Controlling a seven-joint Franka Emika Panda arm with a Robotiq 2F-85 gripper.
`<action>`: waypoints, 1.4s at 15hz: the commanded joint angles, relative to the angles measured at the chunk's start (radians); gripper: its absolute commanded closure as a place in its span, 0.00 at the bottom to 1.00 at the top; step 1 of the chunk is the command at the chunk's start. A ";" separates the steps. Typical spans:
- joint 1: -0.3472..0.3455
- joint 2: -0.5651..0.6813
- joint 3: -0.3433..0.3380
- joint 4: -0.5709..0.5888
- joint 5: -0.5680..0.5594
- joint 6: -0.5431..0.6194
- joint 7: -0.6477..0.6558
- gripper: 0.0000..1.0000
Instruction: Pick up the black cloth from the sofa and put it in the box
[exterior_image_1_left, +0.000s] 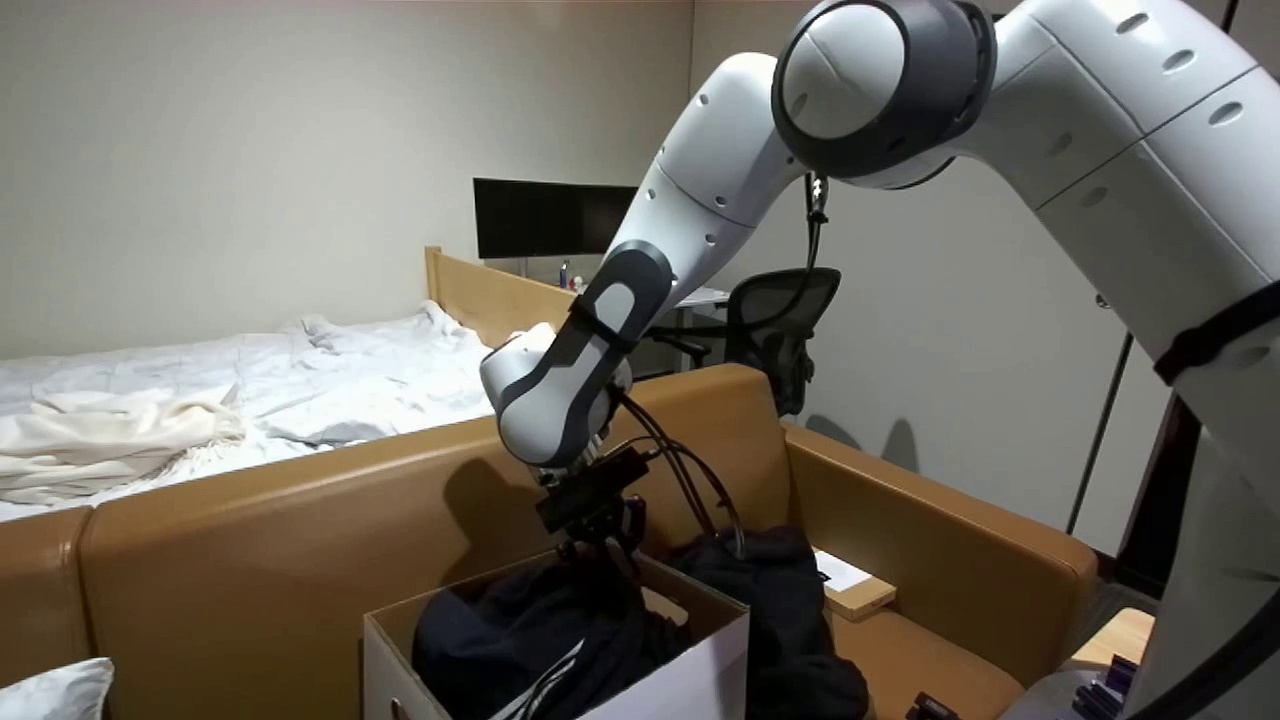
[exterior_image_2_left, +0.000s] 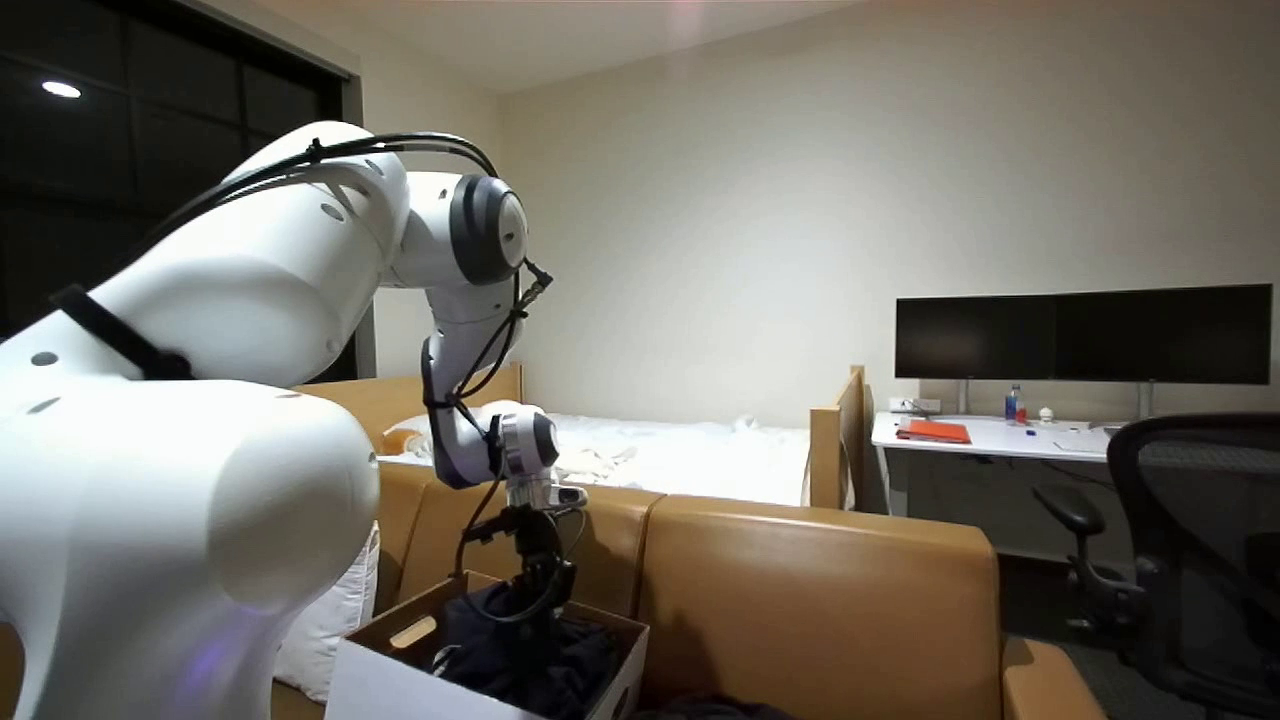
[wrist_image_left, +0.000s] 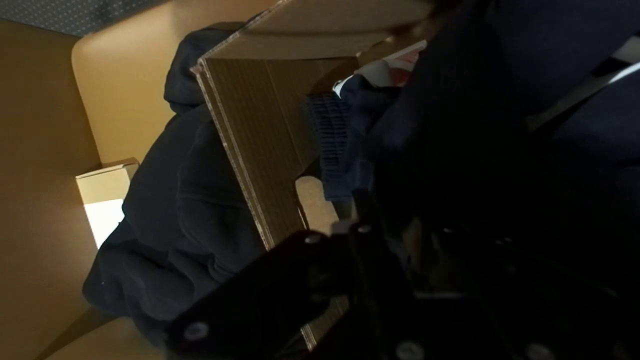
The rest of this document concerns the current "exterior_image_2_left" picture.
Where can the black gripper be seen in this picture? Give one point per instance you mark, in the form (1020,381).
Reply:
(532,534)

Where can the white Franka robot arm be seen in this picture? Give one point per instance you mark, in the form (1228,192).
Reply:
(241,401)

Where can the open cardboard box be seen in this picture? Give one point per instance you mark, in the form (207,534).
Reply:
(373,681)

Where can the white rumpled bedding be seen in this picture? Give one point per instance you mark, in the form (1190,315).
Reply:
(667,455)

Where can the light wooden bed headboard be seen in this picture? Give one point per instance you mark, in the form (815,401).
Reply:
(839,446)

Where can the flat orange item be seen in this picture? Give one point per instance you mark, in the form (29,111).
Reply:
(934,431)

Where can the white desk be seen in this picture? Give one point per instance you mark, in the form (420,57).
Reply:
(984,446)

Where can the small bottle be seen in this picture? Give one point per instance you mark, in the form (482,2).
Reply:
(1013,401)

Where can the small white cup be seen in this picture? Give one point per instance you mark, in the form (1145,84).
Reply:
(1044,412)

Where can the large dark window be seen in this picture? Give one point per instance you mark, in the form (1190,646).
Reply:
(147,187)

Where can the black flat screen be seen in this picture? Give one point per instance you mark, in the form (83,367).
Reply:
(1080,334)

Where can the black office chair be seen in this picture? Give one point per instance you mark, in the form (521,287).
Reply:
(1187,562)

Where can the round ceiling light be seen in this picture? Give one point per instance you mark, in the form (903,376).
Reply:
(60,91)

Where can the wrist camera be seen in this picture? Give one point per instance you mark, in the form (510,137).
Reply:
(569,502)

